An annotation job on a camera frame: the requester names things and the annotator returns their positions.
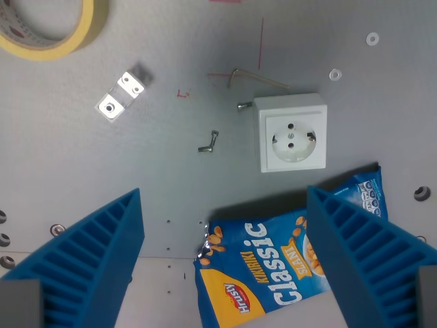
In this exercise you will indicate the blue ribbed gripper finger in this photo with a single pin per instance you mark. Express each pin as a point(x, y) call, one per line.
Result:
point(85, 259)
point(368, 253)

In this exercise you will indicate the blue peanut snack bag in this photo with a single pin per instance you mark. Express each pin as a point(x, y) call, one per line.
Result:
point(273, 266)

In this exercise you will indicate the small metal screw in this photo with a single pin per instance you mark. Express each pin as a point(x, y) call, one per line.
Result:
point(244, 105)
point(206, 149)
point(214, 137)

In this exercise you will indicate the small metal washer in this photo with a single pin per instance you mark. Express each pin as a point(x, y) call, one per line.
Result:
point(335, 74)
point(372, 39)

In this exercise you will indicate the brass hex allen key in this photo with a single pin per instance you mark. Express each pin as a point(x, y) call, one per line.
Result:
point(254, 77)

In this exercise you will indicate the yellow masking tape roll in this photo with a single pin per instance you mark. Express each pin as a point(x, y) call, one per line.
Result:
point(85, 30)

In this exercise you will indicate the white wall power socket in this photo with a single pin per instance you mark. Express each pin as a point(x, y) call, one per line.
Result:
point(290, 133)

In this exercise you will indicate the metal angle bracket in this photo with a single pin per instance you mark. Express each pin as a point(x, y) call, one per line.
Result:
point(123, 94)

